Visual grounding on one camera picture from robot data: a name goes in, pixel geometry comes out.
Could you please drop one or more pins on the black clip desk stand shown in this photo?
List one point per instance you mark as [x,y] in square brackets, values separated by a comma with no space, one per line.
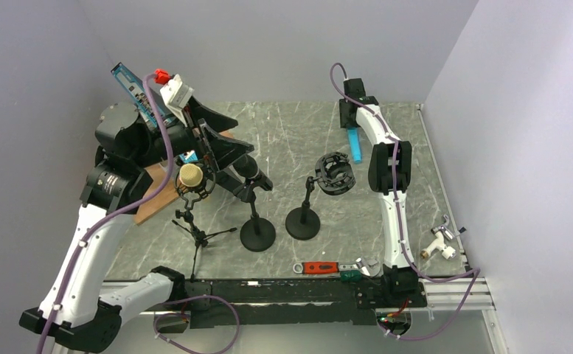
[257,234]

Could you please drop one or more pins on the blue microphone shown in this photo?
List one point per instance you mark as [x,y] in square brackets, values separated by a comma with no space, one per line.
[355,147]

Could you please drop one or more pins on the black tripod shock mount stand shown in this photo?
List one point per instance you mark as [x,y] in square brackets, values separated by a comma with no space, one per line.
[186,220]

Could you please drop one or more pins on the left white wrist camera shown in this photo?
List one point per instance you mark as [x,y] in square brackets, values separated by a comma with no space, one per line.
[176,94]

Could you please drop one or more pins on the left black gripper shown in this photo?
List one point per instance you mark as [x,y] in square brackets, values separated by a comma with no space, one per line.
[223,150]

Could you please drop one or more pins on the black base frame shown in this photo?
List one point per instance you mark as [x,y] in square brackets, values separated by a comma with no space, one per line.
[302,300]

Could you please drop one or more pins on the red handled adjustable wrench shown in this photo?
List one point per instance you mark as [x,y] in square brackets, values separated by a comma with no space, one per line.
[367,266]

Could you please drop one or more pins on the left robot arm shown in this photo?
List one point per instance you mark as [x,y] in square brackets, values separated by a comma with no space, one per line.
[74,313]

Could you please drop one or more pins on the white chrome faucet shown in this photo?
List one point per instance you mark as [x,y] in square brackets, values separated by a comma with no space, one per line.
[442,234]

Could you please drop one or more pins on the green clamp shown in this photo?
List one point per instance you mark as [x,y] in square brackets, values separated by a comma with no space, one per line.
[350,276]

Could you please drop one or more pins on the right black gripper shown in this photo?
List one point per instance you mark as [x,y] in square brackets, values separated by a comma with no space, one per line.
[344,122]

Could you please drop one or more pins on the gold microphone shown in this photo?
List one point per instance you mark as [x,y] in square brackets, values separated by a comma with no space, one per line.
[190,175]

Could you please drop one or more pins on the black microphone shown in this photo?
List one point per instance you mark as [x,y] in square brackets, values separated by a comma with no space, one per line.
[252,171]

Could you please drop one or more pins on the wooden board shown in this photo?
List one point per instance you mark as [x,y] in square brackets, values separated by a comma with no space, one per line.
[168,195]

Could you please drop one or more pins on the blue network switch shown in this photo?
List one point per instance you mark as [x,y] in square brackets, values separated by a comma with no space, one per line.
[132,84]

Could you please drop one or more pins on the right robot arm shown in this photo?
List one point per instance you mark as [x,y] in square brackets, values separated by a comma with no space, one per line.
[389,176]

